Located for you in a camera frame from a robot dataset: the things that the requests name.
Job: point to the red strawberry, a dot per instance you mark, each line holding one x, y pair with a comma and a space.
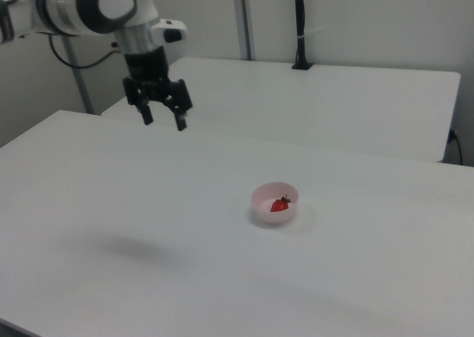
279, 205

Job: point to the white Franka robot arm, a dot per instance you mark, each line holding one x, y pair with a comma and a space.
70, 7

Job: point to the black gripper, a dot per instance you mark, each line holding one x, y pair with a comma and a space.
146, 64

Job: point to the white side table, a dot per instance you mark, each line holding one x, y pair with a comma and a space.
314, 103

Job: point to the pink plastic bowl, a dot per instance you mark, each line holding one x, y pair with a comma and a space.
274, 208

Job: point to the grey metal frame post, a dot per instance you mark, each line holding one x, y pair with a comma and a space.
79, 77

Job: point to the black camera pole with base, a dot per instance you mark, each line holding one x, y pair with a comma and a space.
300, 26

